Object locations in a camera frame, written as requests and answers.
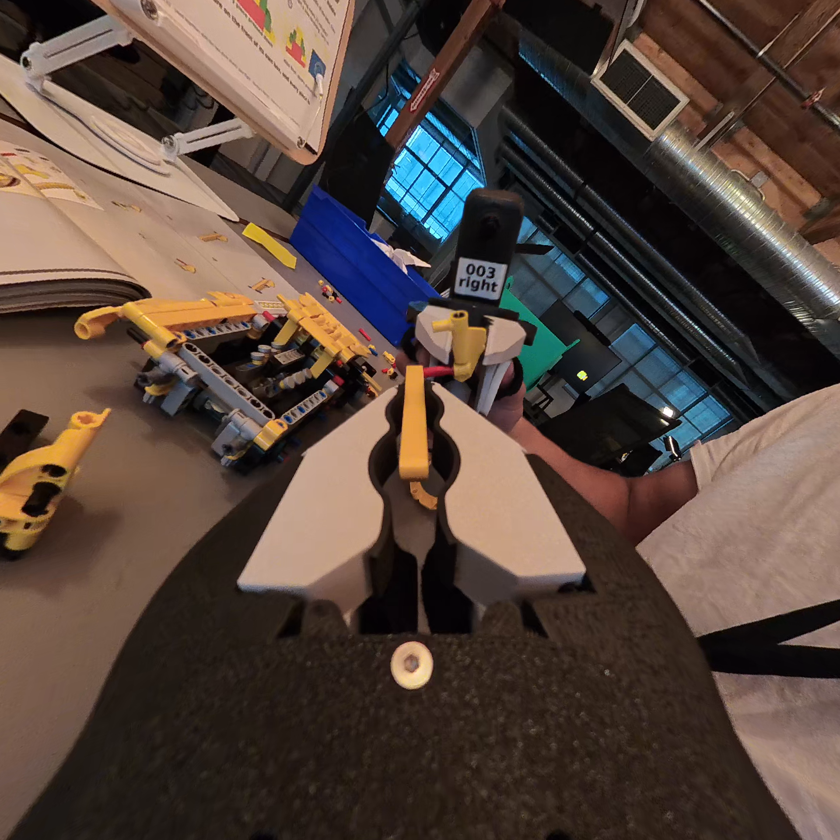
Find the small yellow panel piece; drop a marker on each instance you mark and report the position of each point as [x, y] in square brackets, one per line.
[469, 351]

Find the grey desk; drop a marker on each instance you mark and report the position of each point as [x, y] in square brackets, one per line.
[131, 558]

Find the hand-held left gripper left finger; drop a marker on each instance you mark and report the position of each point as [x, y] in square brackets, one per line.
[308, 525]

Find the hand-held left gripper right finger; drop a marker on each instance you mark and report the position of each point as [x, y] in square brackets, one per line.
[518, 525]

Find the black monitor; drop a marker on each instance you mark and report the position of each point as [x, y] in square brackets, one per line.
[358, 164]

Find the printed instruction sheet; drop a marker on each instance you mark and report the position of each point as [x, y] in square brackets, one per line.
[262, 52]

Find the long yellow holed beam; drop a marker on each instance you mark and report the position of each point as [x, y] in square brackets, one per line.
[413, 426]

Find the wooden document stand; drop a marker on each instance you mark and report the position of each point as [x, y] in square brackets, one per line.
[65, 124]

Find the white duct vent grille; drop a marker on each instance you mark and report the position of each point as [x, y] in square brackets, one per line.
[640, 88]

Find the small yellow connector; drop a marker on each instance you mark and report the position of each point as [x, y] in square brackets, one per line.
[456, 319]

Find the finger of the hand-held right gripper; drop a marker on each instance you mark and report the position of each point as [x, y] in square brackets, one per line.
[426, 338]
[505, 341]

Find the small yellow black subassembly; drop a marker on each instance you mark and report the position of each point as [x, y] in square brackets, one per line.
[46, 472]

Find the yellow curved arch piece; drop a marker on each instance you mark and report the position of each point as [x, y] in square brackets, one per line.
[423, 497]

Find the silver ventilation duct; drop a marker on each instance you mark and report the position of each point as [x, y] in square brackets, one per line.
[754, 216]

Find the person's right forearm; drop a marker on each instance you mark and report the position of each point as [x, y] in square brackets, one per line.
[604, 485]

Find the blue storage bin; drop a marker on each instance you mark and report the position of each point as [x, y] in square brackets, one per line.
[354, 262]

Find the yellow black toy car model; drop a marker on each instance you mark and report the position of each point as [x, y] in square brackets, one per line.
[216, 374]

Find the yellow paper note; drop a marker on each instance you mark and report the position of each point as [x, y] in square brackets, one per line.
[269, 244]

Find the red pin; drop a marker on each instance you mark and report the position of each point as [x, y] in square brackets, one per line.
[439, 373]

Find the building instruction booklet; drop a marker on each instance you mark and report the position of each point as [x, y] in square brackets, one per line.
[98, 229]

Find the scattered small toy pieces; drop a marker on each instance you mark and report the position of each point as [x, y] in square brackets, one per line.
[330, 293]

